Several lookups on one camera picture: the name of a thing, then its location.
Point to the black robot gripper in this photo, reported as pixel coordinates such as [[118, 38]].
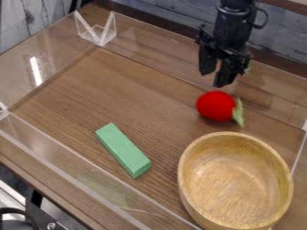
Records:
[[226, 43]]

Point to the red plush fruit green leaf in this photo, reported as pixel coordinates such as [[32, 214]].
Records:
[[218, 106]]

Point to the clear acrylic tray walls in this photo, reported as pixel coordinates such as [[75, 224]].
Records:
[[64, 87]]

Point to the green rectangular block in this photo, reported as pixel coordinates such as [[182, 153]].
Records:
[[123, 150]]

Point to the wooden bowl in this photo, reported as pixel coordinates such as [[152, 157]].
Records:
[[235, 184]]

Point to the clear acrylic corner bracket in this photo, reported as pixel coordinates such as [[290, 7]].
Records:
[[96, 34]]

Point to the black table leg bracket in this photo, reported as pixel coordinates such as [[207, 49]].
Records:
[[43, 220]]

